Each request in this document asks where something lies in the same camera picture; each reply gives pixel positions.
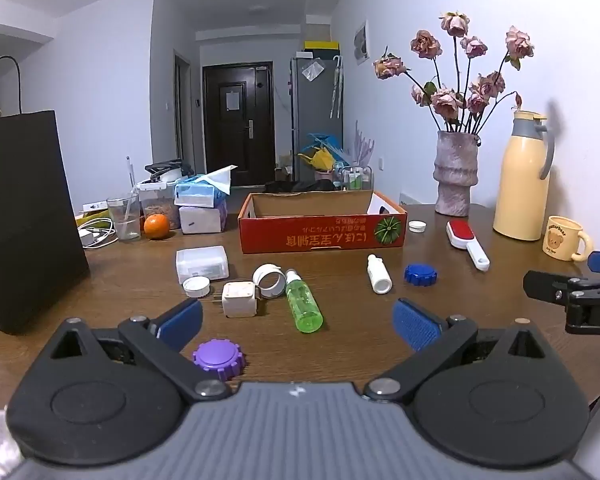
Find yellow thermos jug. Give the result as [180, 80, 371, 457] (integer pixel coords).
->
[493, 110, 556, 242]

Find grey interior door frame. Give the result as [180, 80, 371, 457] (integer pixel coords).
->
[174, 50, 193, 173]

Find blue tissue pack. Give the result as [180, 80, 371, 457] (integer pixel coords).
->
[174, 164, 239, 210]

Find white wall panel box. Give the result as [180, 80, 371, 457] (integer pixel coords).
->
[354, 20, 371, 65]

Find blue ridged cap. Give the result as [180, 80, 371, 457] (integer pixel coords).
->
[404, 263, 438, 286]

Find translucent white plastic box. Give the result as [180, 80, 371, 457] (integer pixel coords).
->
[175, 246, 230, 284]

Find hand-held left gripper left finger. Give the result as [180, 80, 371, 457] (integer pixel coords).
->
[50, 298, 231, 403]

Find mottled purple ceramic vase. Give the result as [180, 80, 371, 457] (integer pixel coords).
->
[433, 130, 481, 217]

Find dark brown entrance door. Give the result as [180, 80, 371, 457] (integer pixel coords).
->
[202, 61, 274, 187]

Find wire cart with bottles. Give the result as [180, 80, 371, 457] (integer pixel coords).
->
[332, 162, 375, 192]

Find green spray bottle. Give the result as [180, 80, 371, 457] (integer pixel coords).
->
[284, 268, 324, 334]

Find blue bag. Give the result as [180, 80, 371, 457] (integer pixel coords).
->
[307, 132, 343, 161]

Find wide white cap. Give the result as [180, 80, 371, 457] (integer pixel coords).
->
[182, 276, 211, 298]

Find red cardboard box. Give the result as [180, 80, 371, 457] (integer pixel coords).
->
[238, 191, 407, 255]

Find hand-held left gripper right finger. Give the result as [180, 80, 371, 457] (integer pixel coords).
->
[362, 298, 551, 403]

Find grey refrigerator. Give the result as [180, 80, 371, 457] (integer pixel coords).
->
[290, 52, 343, 183]

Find white folded umbrella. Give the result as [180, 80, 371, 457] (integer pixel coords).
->
[330, 56, 343, 120]

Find purple ridged cap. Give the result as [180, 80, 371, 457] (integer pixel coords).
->
[192, 340, 246, 382]

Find black plastic gadget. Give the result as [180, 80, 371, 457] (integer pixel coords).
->
[145, 159, 196, 183]

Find white dropper bottle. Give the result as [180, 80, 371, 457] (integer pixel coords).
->
[367, 254, 393, 294]

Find white and purple tissue pack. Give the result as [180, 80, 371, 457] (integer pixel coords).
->
[179, 200, 229, 234]

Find black paper bag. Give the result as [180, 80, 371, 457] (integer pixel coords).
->
[0, 56, 91, 335]

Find white cable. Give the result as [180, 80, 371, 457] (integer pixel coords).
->
[77, 215, 118, 250]

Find purple decorative feathers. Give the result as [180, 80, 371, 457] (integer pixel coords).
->
[352, 120, 376, 166]

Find white tape ring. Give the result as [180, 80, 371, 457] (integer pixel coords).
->
[252, 263, 287, 299]

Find yellow bear mug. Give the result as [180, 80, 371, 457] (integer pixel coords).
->
[544, 216, 594, 262]

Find clear food container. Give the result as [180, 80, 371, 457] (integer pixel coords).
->
[137, 180, 181, 221]

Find bunch of dried roses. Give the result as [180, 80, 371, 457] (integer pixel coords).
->
[372, 10, 536, 136]

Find clear drinking glass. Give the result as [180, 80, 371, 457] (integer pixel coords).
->
[106, 195, 142, 242]

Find clear plastic bag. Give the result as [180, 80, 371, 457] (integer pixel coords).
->
[301, 58, 326, 82]

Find yellow bag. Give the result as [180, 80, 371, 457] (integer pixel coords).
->
[300, 147, 336, 171]

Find white charger plug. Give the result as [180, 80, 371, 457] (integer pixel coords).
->
[211, 281, 259, 319]

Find orange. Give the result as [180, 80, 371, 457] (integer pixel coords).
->
[143, 214, 171, 240]

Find red and white lint brush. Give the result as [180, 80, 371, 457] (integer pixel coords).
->
[446, 219, 491, 272]

